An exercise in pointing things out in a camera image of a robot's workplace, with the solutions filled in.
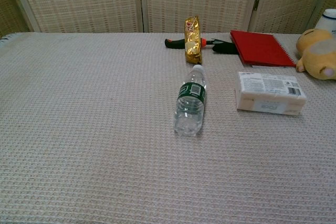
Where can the white peach tissue pack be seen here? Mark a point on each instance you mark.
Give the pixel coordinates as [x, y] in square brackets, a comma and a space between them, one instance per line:
[265, 95]

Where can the clear green-label water bottle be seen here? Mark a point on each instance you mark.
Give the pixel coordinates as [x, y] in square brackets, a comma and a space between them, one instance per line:
[189, 108]

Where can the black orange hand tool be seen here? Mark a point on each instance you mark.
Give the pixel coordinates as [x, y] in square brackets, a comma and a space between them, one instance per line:
[173, 44]

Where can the gold foil snack packet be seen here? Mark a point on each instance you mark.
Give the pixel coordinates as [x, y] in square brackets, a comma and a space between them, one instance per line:
[193, 43]

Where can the beige woven tablecloth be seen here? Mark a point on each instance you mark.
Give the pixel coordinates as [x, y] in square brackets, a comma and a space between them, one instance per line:
[92, 129]

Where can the red spiral notebook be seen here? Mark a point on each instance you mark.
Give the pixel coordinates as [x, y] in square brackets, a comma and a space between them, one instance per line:
[260, 48]

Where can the brass screen hinge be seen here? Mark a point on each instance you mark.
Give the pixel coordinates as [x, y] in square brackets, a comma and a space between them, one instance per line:
[256, 4]

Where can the yellow plush toy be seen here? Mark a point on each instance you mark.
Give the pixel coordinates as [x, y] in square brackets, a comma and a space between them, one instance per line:
[317, 56]

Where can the white blue-striped container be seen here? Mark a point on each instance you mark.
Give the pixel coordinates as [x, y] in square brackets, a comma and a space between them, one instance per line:
[328, 20]

